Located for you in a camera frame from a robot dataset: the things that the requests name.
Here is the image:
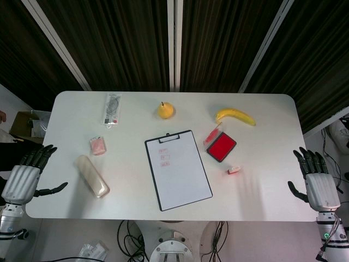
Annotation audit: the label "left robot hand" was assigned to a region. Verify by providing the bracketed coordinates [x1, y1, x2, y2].
[1, 145, 69, 206]

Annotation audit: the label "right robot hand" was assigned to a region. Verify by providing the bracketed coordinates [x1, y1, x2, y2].
[288, 147, 341, 212]

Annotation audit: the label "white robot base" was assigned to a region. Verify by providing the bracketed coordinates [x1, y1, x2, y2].
[149, 229, 201, 262]

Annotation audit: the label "black clipboard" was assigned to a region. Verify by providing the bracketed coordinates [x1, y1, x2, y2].
[144, 129, 214, 212]

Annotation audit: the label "cardboard box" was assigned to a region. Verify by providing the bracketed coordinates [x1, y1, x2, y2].
[10, 111, 39, 137]

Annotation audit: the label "white shoe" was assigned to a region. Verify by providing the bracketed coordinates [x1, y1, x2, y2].
[328, 120, 349, 151]

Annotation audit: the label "beige oblong case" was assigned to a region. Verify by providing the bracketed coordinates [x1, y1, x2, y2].
[75, 154, 111, 198]

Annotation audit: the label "pink wrapped snack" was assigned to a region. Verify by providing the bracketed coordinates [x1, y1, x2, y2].
[89, 136, 107, 156]

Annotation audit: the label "clear plastic bags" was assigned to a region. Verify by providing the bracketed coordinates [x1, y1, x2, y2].
[80, 240, 109, 262]

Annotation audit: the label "red ink pad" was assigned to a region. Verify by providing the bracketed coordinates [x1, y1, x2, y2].
[203, 123, 237, 164]

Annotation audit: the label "clear plastic retail packet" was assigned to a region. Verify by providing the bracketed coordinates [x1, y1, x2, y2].
[101, 93, 122, 129]

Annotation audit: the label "yellow banana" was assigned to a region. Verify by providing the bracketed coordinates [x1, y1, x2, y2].
[214, 108, 257, 127]

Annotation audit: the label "white paper sheet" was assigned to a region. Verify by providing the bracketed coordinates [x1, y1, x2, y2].
[146, 132, 212, 210]

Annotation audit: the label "yellow pear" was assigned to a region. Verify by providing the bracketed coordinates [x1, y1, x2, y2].
[157, 102, 176, 120]

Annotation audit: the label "dark brown curtain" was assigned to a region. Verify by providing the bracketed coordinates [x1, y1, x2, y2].
[0, 0, 349, 132]

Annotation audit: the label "black cable tangle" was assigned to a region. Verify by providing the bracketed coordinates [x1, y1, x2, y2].
[321, 128, 349, 194]

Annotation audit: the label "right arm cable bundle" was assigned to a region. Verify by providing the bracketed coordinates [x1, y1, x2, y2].
[316, 212, 343, 260]

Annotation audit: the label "black floor cable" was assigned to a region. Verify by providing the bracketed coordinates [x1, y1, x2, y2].
[117, 219, 145, 262]
[200, 221, 230, 262]

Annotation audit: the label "white slanted frame post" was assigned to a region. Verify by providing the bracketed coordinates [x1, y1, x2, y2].
[238, 0, 297, 93]
[21, 0, 92, 91]

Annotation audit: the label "white vertical frame post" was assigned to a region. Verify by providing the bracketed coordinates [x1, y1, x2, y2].
[167, 0, 184, 92]

